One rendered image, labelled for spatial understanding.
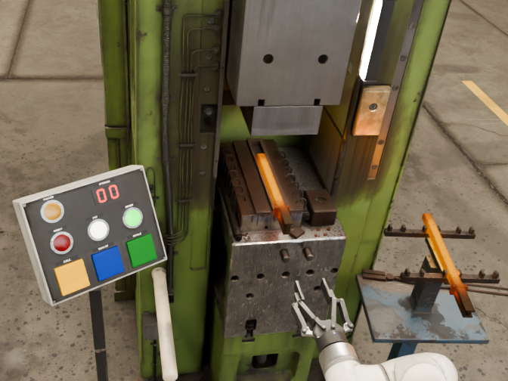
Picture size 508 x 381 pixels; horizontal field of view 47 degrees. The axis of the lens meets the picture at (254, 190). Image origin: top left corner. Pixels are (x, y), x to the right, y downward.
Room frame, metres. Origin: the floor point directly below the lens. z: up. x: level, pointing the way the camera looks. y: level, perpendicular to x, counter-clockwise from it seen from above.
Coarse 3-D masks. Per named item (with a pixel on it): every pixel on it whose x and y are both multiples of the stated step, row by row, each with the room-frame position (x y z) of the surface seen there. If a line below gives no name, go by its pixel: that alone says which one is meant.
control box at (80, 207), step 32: (64, 192) 1.17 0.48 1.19; (96, 192) 1.21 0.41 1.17; (128, 192) 1.26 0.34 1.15; (32, 224) 1.09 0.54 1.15; (64, 224) 1.13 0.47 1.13; (32, 256) 1.07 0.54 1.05; (64, 256) 1.08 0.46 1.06; (128, 256) 1.16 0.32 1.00; (160, 256) 1.21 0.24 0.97; (96, 288) 1.08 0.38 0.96
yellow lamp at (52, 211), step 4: (48, 204) 1.13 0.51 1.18; (52, 204) 1.14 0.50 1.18; (56, 204) 1.14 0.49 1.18; (44, 208) 1.12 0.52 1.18; (48, 208) 1.13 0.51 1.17; (52, 208) 1.13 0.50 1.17; (56, 208) 1.14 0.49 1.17; (60, 208) 1.14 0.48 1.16; (44, 212) 1.12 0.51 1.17; (48, 212) 1.12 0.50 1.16; (52, 212) 1.12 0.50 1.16; (56, 212) 1.13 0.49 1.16; (60, 212) 1.14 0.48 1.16; (48, 216) 1.12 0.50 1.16; (52, 216) 1.12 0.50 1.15; (56, 216) 1.12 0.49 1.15
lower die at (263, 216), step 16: (224, 144) 1.83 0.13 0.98; (240, 144) 1.82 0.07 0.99; (272, 144) 1.85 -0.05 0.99; (240, 160) 1.72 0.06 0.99; (256, 160) 1.72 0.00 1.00; (272, 160) 1.74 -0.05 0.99; (240, 176) 1.64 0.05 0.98; (256, 176) 1.64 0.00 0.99; (288, 176) 1.66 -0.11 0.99; (240, 192) 1.55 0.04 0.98; (256, 192) 1.55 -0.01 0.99; (288, 192) 1.57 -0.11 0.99; (240, 208) 1.47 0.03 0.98; (256, 208) 1.46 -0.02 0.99; (272, 208) 1.46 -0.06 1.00; (240, 224) 1.43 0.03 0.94; (256, 224) 1.44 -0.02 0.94; (272, 224) 1.46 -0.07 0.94
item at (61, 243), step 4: (60, 236) 1.10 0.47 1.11; (64, 236) 1.11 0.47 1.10; (56, 240) 1.09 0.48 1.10; (60, 240) 1.10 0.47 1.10; (64, 240) 1.10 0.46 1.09; (68, 240) 1.11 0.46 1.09; (56, 244) 1.09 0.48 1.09; (60, 244) 1.09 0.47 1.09; (64, 244) 1.10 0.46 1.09; (68, 244) 1.10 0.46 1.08; (56, 248) 1.08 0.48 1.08; (60, 248) 1.09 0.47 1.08; (64, 248) 1.09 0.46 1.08
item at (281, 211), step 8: (264, 160) 1.71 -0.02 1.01; (264, 168) 1.67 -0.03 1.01; (264, 176) 1.63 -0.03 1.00; (272, 176) 1.62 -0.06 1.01; (272, 184) 1.57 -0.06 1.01; (272, 192) 1.53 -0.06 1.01; (280, 200) 1.49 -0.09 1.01; (280, 208) 1.44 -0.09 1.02; (288, 208) 1.45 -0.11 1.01; (280, 216) 1.44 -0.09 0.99; (288, 216) 1.40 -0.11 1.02; (280, 224) 1.41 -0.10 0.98; (288, 224) 1.37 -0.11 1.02; (288, 232) 1.37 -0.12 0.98
